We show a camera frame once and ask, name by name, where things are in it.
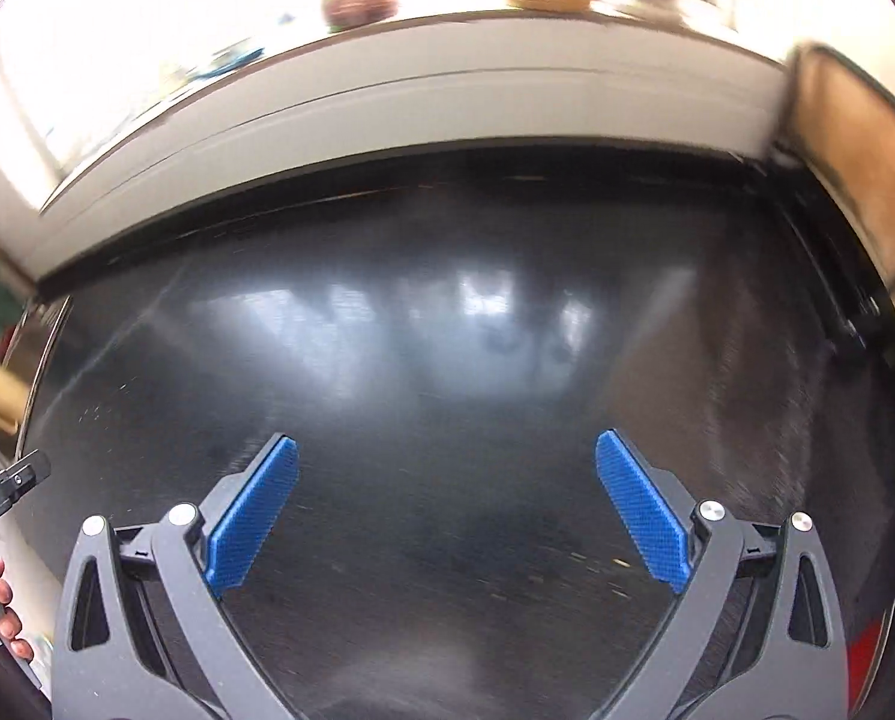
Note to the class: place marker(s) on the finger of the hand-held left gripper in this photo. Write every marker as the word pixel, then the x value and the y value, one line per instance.
pixel 1 495

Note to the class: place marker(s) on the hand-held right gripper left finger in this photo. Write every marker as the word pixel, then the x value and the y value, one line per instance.
pixel 256 510

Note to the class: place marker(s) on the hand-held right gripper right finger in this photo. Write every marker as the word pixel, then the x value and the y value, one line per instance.
pixel 638 510

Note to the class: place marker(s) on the person's left hand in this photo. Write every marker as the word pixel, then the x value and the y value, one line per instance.
pixel 1 589

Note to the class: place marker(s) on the yellow box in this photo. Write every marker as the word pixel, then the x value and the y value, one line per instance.
pixel 8 397

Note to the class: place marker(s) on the red object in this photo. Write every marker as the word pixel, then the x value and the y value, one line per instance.
pixel 871 649

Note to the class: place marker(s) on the brown wooden board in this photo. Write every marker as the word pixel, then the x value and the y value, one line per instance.
pixel 860 165

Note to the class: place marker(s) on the beige window ledge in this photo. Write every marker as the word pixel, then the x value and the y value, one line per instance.
pixel 417 90

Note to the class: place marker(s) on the brown round object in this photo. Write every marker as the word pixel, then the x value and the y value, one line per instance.
pixel 361 6

